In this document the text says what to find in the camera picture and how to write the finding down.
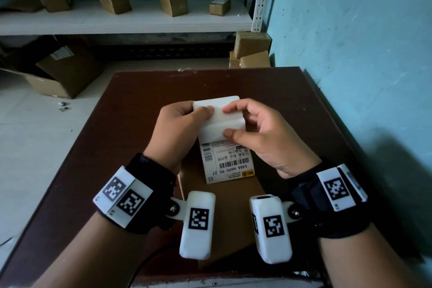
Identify person's left hand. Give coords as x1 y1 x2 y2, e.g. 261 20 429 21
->
143 100 215 176

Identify person's right hand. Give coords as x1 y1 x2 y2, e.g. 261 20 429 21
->
222 98 322 180

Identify translucent label backing paper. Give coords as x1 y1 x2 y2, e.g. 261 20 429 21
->
193 95 246 145

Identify white shipping label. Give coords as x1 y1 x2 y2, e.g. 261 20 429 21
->
199 139 256 185

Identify brown cardboard box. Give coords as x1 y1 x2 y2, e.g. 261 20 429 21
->
177 142 267 270

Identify person's right forearm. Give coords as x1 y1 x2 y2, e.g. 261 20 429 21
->
317 223 426 288

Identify person's left forearm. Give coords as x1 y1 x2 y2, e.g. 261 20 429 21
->
32 211 148 288

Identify large open cardboard carton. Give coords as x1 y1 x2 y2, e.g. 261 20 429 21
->
0 35 104 99

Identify black left wristband, marker tiles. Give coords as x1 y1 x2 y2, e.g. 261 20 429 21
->
93 153 177 235

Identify white marker cube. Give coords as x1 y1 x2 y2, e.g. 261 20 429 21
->
249 194 303 265

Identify row of small brown parcels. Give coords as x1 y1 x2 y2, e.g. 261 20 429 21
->
1 0 232 18

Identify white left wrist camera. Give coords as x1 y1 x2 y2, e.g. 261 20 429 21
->
167 191 216 261

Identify black camera cable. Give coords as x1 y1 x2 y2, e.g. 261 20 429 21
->
126 243 180 288

